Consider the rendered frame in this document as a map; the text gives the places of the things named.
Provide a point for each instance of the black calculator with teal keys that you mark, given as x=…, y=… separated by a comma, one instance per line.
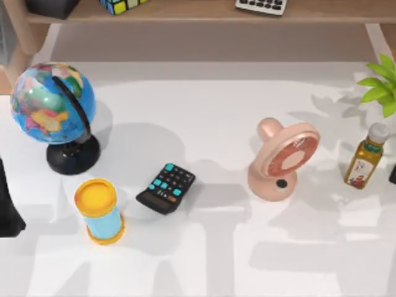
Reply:
x=168, y=187

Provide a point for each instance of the pink desk fan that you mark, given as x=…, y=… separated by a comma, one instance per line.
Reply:
x=283, y=161

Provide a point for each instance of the yellow and blue hourglass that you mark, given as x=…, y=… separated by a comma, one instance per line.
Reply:
x=98, y=204

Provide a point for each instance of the wooden shelf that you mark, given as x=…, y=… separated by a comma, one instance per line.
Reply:
x=198, y=15

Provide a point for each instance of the blue globe on black stand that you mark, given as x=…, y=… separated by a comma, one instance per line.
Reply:
x=46, y=102

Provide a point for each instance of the colourful puzzle cube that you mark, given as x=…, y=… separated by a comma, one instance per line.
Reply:
x=119, y=5

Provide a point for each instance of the yellow bottle with white cap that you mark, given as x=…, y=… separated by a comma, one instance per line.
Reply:
x=365, y=157

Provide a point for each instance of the green plant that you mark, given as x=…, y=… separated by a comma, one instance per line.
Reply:
x=382, y=89

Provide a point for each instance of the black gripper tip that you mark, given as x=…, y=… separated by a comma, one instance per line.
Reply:
x=393, y=174
x=7, y=207

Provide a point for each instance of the black box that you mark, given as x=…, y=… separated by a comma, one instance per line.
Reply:
x=51, y=7

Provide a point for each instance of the white keyboard with black frame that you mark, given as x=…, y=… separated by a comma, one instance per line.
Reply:
x=260, y=5

